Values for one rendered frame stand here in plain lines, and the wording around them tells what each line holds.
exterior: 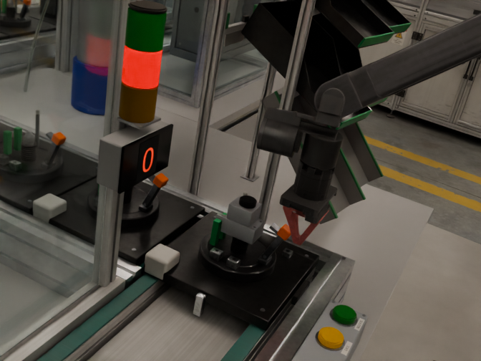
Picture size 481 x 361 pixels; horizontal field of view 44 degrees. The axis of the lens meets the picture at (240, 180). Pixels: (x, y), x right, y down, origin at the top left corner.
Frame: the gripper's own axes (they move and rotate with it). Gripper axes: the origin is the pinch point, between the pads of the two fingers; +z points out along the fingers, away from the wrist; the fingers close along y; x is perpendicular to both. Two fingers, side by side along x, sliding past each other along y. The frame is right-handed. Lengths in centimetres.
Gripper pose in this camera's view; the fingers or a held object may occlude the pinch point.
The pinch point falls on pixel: (298, 239)
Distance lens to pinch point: 102.5
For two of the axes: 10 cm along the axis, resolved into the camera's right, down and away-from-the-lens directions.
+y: -4.4, 3.3, -8.3
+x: 8.8, 3.4, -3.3
